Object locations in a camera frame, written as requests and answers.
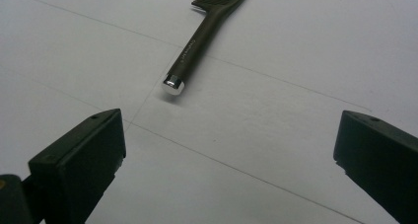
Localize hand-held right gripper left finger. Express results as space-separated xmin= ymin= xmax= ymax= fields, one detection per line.
xmin=28 ymin=108 xmax=127 ymax=224

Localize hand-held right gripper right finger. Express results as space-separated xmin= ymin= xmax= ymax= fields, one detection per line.
xmin=332 ymin=110 xmax=418 ymax=224

